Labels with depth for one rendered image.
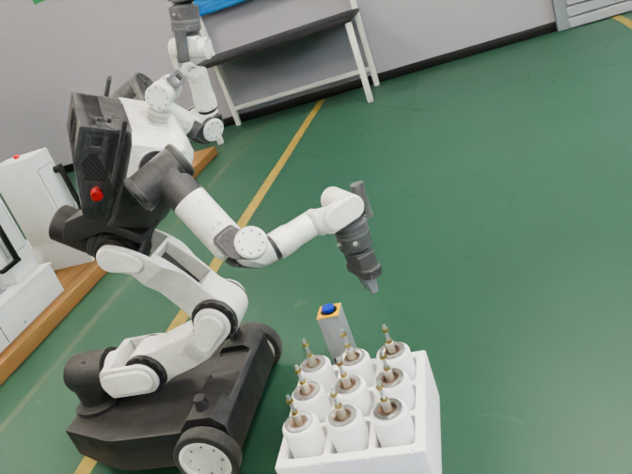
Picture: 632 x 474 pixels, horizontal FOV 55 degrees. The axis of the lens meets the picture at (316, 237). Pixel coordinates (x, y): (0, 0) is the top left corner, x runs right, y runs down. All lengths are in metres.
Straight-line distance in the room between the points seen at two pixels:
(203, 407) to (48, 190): 2.37
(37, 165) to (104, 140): 2.39
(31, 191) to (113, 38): 3.43
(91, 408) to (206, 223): 1.02
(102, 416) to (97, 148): 0.99
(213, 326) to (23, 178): 2.39
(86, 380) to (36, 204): 2.02
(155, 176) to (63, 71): 6.10
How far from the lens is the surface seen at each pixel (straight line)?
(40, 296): 3.67
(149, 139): 1.61
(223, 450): 1.87
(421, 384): 1.73
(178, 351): 2.00
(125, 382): 2.10
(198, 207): 1.47
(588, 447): 1.75
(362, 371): 1.76
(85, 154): 1.63
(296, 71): 6.55
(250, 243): 1.42
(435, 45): 6.35
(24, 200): 4.09
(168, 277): 1.84
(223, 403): 1.93
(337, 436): 1.60
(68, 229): 1.90
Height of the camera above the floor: 1.26
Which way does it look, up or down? 23 degrees down
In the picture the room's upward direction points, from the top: 20 degrees counter-clockwise
